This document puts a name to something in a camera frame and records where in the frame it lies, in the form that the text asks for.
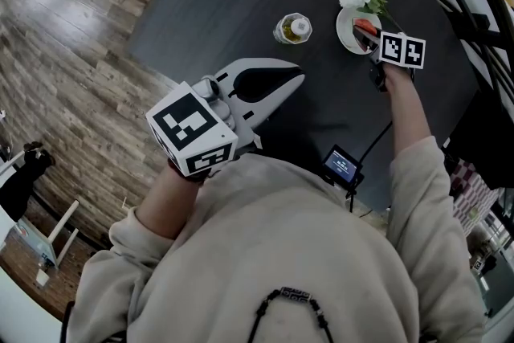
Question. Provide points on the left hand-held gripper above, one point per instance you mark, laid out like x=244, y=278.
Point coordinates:
x=188, y=124

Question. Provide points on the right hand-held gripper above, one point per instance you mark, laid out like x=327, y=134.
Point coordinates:
x=401, y=50

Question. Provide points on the red watermelon slice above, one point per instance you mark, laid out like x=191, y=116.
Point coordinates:
x=364, y=25

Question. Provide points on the person's left forearm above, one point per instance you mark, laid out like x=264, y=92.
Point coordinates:
x=168, y=201

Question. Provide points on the person's right forearm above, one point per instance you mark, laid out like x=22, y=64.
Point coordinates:
x=405, y=112

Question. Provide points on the person's left hand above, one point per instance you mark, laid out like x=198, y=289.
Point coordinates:
x=223, y=112

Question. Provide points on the white round plate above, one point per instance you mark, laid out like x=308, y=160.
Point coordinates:
x=346, y=32

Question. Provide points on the glass jar with white lid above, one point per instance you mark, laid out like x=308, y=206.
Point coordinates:
x=292, y=29

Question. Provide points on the black round table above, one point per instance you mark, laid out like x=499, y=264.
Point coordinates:
x=225, y=4

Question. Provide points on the small black screen device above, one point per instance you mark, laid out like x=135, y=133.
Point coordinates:
x=341, y=164

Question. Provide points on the beige sweatshirt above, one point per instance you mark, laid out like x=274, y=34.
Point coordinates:
x=281, y=253

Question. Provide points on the checkered cloth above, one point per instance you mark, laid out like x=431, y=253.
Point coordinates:
x=470, y=193

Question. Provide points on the white wooden chair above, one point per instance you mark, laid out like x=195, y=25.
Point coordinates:
x=60, y=229

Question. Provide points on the black metal window frame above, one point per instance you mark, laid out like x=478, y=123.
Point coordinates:
x=478, y=12

